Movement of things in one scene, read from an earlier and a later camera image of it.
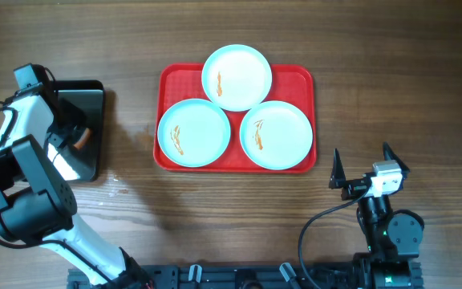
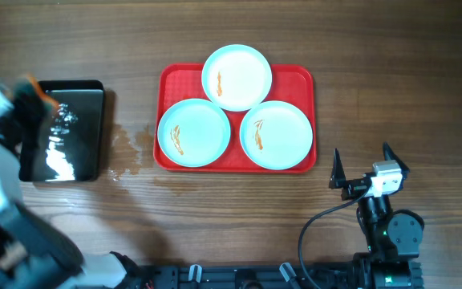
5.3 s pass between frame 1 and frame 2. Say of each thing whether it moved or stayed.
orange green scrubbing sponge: moved
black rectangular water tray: stayed
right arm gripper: stayed
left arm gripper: moved
